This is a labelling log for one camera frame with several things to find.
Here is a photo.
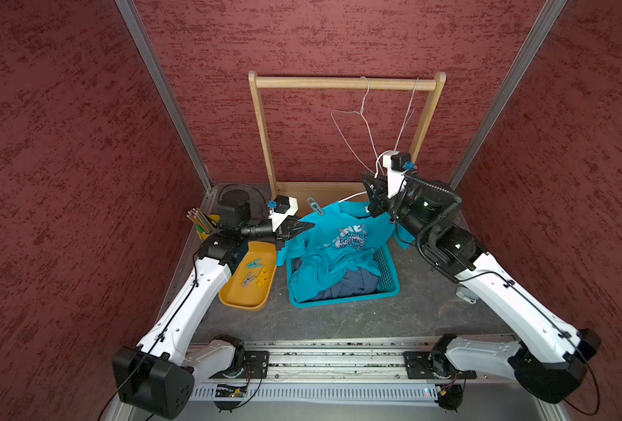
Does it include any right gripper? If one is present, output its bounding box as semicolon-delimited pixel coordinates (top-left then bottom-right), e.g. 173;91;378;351
360;170;435;240

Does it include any left corner aluminium profile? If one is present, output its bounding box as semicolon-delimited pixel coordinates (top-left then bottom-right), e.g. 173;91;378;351
114;0;214;193

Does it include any aluminium rail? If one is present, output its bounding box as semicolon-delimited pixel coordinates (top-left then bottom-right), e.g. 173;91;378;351
187;340;516;412

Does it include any yellow pencil cup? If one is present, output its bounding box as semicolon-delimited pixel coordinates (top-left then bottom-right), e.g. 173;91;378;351
195;214;218;240

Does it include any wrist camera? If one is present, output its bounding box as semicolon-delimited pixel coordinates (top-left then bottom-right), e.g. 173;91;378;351
267;195;299;232
382;151;416;199

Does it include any yellow tray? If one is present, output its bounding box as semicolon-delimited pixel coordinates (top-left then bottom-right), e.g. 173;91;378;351
219;241;277;312

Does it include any coloured pencils bunch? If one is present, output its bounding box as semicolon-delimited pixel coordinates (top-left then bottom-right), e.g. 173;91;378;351
186;208;217;234

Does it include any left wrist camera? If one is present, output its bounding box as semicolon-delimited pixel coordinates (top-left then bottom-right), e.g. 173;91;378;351
267;195;299;232

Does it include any white wire hanger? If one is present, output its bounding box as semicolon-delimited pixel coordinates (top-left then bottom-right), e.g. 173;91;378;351
393;78;419;151
330;76;381;175
336;150;397;203

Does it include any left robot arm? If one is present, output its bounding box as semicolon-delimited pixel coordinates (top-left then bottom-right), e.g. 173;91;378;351
113;191;313;420

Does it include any right corner aluminium profile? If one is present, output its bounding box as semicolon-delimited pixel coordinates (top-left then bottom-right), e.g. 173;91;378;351
449;0;567;188

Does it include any corner aluminium profile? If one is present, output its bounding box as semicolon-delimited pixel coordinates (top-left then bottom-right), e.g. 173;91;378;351
449;0;567;188
114;0;214;193

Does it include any teal t-shirt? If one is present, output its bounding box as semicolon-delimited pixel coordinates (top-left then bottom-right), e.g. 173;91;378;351
277;202;413;303

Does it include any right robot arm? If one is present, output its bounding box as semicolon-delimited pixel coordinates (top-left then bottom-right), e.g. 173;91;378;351
361;171;601;403

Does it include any wooden clothes rack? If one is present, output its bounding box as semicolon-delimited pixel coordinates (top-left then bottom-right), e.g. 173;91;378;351
248;71;446;205

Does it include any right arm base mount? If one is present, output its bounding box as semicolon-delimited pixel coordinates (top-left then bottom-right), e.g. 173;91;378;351
403;351;477;382

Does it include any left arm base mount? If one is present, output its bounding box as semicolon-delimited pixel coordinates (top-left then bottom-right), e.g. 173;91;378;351
210;351;270;381

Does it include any grey-blue t-shirt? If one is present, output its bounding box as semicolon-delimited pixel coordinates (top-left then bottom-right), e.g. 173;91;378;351
310;268;379;302

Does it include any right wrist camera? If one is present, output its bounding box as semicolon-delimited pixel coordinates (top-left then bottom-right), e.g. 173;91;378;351
382;151;416;199

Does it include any teal plastic basket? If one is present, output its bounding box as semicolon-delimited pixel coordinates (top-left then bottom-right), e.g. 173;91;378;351
288;245;401;309

